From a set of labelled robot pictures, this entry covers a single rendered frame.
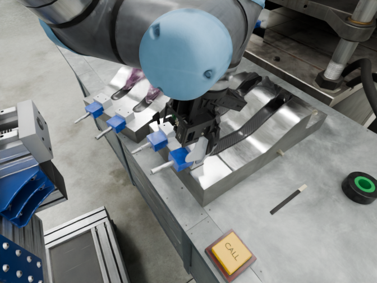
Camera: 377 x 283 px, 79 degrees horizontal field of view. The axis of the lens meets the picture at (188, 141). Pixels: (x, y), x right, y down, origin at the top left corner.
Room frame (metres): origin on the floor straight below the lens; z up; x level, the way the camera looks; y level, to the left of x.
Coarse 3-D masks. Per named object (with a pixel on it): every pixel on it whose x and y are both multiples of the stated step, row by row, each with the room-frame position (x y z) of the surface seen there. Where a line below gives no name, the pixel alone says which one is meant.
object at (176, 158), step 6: (192, 144) 0.35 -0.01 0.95; (174, 150) 0.34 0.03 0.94; (180, 150) 0.34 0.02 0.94; (186, 150) 0.34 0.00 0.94; (168, 156) 0.33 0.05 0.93; (174, 156) 0.32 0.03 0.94; (180, 156) 0.32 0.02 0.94; (168, 162) 0.31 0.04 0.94; (174, 162) 0.31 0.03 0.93; (180, 162) 0.31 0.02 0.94; (186, 162) 0.31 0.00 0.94; (192, 162) 0.32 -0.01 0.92; (156, 168) 0.29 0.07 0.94; (162, 168) 0.29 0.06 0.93; (180, 168) 0.30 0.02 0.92; (192, 168) 0.32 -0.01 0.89
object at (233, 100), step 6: (228, 90) 0.37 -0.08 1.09; (234, 90) 0.38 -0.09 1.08; (228, 96) 0.33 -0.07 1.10; (234, 96) 0.35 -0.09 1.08; (240, 96) 0.37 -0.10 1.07; (210, 102) 0.31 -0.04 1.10; (216, 102) 0.31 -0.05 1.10; (222, 102) 0.32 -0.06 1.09; (228, 102) 0.33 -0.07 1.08; (234, 102) 0.34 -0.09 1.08; (240, 102) 0.35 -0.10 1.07; (246, 102) 0.37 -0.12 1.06; (228, 108) 0.34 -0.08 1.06; (234, 108) 0.35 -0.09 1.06; (240, 108) 0.36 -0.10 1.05
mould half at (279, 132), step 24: (240, 72) 0.68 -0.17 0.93; (264, 96) 0.55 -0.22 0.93; (288, 96) 0.65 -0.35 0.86; (240, 120) 0.49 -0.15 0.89; (288, 120) 0.45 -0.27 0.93; (312, 120) 0.53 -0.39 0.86; (168, 144) 0.40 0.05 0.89; (240, 144) 0.41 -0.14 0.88; (264, 144) 0.40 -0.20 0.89; (288, 144) 0.45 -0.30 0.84; (216, 168) 0.32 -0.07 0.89; (240, 168) 0.33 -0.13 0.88; (192, 192) 0.30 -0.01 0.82; (216, 192) 0.29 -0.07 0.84
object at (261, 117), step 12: (252, 72) 0.64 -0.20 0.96; (240, 84) 0.61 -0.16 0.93; (252, 84) 0.63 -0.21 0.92; (264, 84) 0.60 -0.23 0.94; (276, 84) 0.57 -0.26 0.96; (276, 96) 0.54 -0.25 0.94; (264, 108) 0.51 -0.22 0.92; (276, 108) 0.57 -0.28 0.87; (252, 120) 0.49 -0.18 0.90; (264, 120) 0.47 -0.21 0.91; (240, 132) 0.46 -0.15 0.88; (252, 132) 0.45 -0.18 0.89; (228, 144) 0.41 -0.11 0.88
